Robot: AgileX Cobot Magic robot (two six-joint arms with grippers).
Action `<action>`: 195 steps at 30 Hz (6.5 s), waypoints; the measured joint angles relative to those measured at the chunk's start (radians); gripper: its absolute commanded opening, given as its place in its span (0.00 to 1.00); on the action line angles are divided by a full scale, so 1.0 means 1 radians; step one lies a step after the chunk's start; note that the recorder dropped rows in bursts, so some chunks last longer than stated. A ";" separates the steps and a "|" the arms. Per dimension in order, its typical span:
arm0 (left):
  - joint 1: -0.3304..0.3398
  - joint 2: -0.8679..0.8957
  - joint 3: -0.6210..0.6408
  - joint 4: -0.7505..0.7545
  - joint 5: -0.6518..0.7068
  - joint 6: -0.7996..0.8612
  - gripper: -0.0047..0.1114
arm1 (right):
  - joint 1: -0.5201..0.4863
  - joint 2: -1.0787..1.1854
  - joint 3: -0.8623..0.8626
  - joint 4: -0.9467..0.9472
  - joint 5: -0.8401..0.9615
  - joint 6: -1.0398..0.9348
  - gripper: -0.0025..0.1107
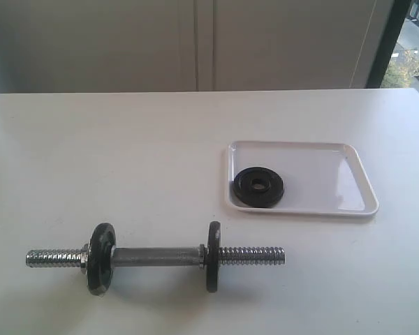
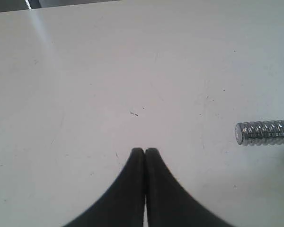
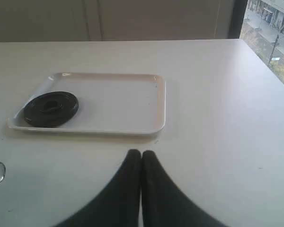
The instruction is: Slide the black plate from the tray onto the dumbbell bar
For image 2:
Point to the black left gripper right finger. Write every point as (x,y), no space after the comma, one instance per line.
(168,203)

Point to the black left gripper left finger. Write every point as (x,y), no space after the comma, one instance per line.
(123,203)

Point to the chrome threaded dumbbell bar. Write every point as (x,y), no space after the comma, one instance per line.
(260,133)

